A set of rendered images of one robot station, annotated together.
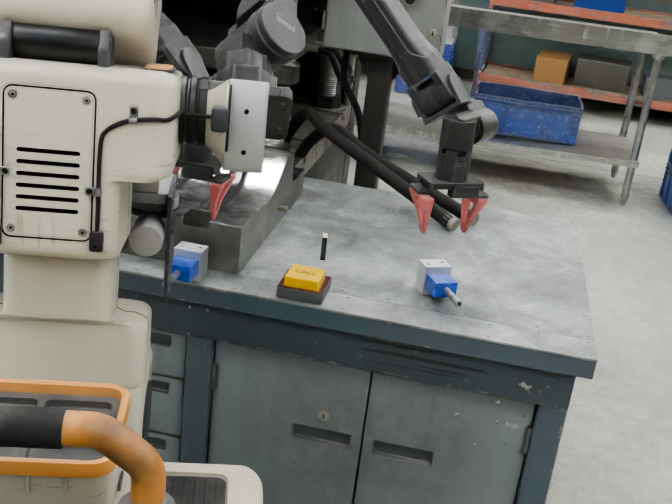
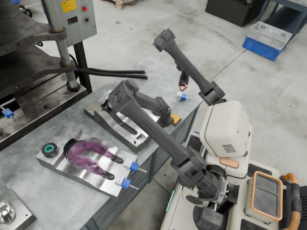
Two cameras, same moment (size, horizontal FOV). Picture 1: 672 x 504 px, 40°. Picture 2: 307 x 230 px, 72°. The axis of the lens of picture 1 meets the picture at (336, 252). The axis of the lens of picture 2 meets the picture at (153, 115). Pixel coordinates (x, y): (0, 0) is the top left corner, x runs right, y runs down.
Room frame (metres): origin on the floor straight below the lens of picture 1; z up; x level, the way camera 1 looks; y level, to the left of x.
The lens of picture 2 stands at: (1.17, 0.99, 1.98)
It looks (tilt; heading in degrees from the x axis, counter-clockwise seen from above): 50 degrees down; 295
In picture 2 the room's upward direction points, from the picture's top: 7 degrees clockwise
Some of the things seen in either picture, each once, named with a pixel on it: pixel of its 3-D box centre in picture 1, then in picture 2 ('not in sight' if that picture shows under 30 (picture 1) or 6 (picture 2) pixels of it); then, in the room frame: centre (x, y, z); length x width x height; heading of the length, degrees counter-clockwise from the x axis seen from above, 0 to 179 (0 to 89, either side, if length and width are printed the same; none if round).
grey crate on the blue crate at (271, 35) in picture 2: not in sight; (268, 35); (1.04, -2.95, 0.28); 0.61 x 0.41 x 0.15; 168
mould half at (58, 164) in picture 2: not in sight; (89, 159); (1.72, 0.63, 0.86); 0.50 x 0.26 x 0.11; 9
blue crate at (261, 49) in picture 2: not in sight; (264, 44); (1.04, -2.95, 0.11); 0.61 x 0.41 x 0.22; 168
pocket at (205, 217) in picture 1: (199, 225); not in sight; (1.51, 0.25, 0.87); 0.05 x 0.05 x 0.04; 81
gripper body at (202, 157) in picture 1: (195, 146); (164, 118); (1.44, 0.25, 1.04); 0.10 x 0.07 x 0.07; 78
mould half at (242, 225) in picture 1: (214, 187); (122, 115); (1.75, 0.26, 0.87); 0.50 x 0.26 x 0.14; 171
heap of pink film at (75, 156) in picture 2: not in sight; (89, 154); (1.71, 0.62, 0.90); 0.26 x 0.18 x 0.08; 9
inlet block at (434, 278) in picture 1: (443, 287); (184, 97); (1.47, -0.19, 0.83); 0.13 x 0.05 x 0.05; 20
